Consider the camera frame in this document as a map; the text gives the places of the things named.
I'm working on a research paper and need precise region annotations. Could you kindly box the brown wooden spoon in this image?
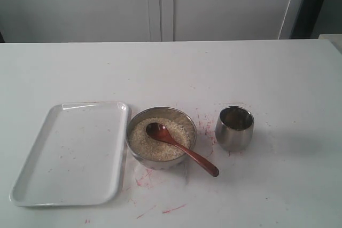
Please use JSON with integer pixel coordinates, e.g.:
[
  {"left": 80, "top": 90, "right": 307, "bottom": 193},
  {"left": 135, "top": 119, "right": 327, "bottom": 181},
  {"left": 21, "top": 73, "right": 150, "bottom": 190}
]
[{"left": 146, "top": 123, "right": 219, "bottom": 177}]

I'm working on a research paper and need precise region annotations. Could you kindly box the steel bowl of rice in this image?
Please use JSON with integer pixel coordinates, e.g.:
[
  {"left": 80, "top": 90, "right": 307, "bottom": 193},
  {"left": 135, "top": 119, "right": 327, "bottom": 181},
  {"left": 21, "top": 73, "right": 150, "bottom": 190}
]
[{"left": 127, "top": 107, "right": 197, "bottom": 170}]

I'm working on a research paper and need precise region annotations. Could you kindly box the stainless steel cup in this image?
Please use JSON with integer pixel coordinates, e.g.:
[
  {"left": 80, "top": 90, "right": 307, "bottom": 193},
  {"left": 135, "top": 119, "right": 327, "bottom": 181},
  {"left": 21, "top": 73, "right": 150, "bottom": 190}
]
[{"left": 215, "top": 106, "right": 254, "bottom": 152}]

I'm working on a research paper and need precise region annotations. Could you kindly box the white rectangular plastic tray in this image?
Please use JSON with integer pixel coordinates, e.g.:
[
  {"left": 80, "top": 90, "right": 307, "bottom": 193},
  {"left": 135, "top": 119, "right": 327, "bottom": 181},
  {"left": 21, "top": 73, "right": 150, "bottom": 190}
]
[{"left": 10, "top": 101, "right": 130, "bottom": 207}]

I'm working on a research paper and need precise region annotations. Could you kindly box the white cabinet behind table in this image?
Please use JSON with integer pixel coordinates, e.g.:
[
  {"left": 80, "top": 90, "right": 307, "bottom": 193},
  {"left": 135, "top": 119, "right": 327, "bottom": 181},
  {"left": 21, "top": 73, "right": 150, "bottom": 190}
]
[{"left": 1, "top": 0, "right": 303, "bottom": 43}]

